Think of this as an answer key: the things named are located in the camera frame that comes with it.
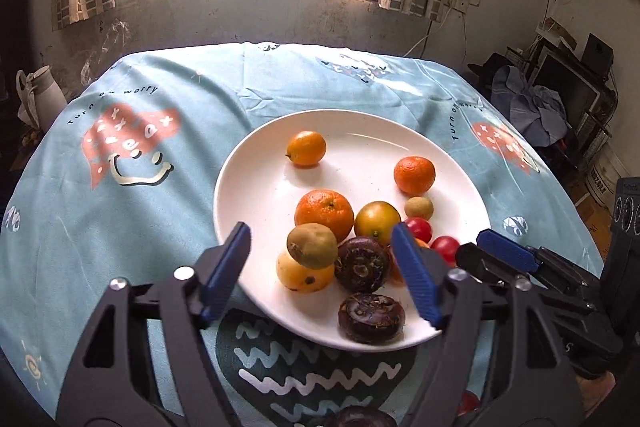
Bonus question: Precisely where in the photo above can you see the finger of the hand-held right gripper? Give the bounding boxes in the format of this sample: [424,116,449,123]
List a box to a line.
[476,229,543,275]
[456,243,533,288]

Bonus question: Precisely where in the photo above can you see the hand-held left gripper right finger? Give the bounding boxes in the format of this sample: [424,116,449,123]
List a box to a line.
[391,223,586,427]

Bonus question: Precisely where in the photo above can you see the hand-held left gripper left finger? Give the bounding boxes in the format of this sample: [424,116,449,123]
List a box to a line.
[57,222,251,427]

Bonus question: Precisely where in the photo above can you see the red cherry tomato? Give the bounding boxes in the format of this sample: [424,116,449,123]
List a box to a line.
[430,235,461,268]
[457,391,482,415]
[404,217,433,244]

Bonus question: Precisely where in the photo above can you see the green-orange citrus fruit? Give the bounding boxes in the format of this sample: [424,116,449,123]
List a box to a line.
[354,201,402,247]

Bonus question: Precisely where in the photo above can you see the small tan fruit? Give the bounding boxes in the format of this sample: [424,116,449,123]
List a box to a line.
[404,196,434,221]

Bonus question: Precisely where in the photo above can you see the yellow round fruit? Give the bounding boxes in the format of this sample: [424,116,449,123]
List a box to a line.
[276,251,335,294]

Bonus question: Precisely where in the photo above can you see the yellow-green small fruit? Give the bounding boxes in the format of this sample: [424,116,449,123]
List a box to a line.
[286,223,339,270]

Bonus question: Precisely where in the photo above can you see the white oval plate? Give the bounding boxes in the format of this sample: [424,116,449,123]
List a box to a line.
[213,109,491,353]

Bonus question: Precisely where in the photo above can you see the small orange tangerine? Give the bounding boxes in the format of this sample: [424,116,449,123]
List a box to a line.
[393,155,436,196]

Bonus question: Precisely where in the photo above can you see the large orange tangerine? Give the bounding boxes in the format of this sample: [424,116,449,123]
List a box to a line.
[294,189,355,244]

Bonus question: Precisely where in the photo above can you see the yellow-orange citrus fruit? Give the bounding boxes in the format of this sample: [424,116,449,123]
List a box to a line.
[285,130,327,167]

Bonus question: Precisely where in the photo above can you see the person's right hand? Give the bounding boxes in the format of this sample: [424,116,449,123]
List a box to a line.
[575,372,617,414]

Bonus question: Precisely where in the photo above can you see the light blue printed tablecloth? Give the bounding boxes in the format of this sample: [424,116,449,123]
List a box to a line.
[0,42,608,427]

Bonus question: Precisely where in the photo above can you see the white bucket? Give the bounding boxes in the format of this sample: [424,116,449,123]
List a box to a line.
[585,151,627,208]

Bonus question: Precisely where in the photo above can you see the blue clothes pile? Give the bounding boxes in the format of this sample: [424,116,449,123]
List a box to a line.
[489,66,572,148]

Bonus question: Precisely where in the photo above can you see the computer monitor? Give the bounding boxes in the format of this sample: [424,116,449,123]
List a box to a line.
[531,48,602,128]

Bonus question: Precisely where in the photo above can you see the black chair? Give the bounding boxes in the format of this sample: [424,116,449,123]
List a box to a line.
[467,52,512,84]

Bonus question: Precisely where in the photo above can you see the black speaker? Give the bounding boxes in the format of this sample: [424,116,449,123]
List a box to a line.
[582,33,615,78]

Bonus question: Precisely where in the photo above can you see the white jug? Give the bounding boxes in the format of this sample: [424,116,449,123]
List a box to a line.
[29,66,69,128]

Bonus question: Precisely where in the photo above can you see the clear plastic wrap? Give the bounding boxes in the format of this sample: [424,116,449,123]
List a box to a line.
[79,19,132,78]

